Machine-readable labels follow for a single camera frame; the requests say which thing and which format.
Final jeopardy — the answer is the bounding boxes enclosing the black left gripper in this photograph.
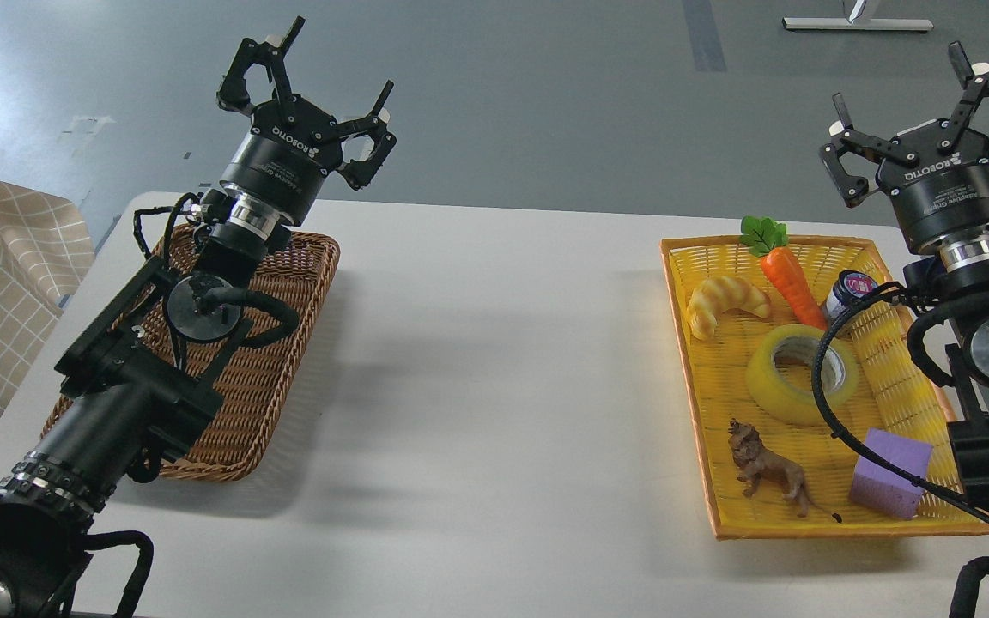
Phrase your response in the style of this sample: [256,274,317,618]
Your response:
[217,16,397,226]

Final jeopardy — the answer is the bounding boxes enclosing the yellow plastic basket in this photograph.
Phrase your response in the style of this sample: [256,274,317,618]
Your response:
[660,235,989,540]

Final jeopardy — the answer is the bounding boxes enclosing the toy croissant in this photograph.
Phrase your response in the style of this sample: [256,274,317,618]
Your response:
[684,276,772,341]

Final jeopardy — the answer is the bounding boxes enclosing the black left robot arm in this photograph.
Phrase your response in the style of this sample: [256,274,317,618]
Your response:
[0,16,397,617]

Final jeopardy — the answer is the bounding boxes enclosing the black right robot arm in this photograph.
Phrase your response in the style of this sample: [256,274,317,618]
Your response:
[812,42,989,617]

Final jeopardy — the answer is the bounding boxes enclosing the brown wicker basket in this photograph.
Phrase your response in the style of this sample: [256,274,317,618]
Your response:
[27,226,340,489]

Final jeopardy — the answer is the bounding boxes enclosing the purple foam cube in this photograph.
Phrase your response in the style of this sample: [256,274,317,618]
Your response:
[848,427,935,520]

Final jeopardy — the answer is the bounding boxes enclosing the toy carrot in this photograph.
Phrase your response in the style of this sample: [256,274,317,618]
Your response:
[739,215,828,331]

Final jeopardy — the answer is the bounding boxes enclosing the small dark jar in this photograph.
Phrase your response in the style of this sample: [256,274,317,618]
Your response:
[822,270,878,325]

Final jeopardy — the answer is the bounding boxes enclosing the brown toy lion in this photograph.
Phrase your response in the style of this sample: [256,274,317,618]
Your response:
[727,418,844,524]

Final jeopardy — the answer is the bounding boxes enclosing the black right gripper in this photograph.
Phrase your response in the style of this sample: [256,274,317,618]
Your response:
[819,40,989,256]

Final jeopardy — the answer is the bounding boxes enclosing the white stand base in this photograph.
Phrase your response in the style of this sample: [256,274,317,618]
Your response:
[781,1,934,34]

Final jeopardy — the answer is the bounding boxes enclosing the yellow tape roll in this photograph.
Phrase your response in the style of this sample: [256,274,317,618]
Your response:
[745,324,862,427]

